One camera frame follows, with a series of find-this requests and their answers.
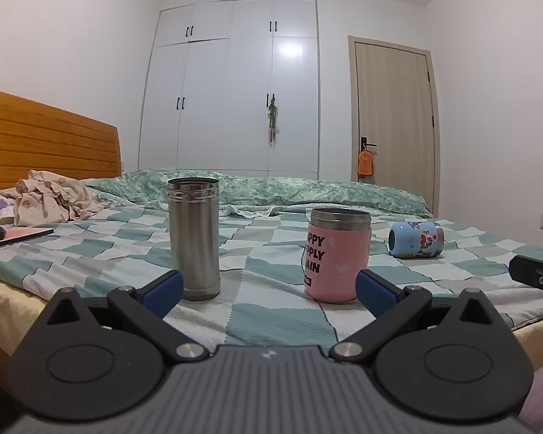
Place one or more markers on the pink flat book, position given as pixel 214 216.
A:
pixel 18 234

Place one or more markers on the black door handle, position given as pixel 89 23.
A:
pixel 365 145

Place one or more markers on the orange bag on handle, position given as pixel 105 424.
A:
pixel 365 166

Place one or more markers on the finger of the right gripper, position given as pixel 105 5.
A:
pixel 528 271

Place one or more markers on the white wardrobe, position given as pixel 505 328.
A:
pixel 212 70

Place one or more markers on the crumpled beige floral clothes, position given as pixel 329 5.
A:
pixel 47 198

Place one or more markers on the hanging plant ornament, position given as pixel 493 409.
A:
pixel 272 119

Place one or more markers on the tall stainless steel cup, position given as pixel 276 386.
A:
pixel 193 212

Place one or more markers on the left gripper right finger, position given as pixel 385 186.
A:
pixel 396 311

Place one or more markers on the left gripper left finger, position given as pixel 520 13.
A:
pixel 142 312

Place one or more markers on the beige wooden door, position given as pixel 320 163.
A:
pixel 394 105

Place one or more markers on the checkered teal bed blanket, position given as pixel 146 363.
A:
pixel 262 301

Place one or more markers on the green floral quilt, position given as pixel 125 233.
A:
pixel 249 196

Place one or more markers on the wooden headboard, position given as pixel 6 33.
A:
pixel 35 136

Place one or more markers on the pink insulated cup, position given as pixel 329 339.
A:
pixel 337 249

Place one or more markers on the blue cartoon cup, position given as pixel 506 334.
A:
pixel 415 239

